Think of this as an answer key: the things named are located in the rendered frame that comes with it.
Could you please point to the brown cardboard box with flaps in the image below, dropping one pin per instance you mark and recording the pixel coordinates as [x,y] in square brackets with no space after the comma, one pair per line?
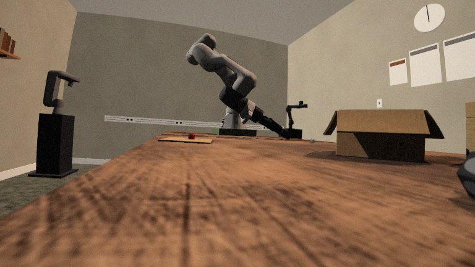
[353,123]

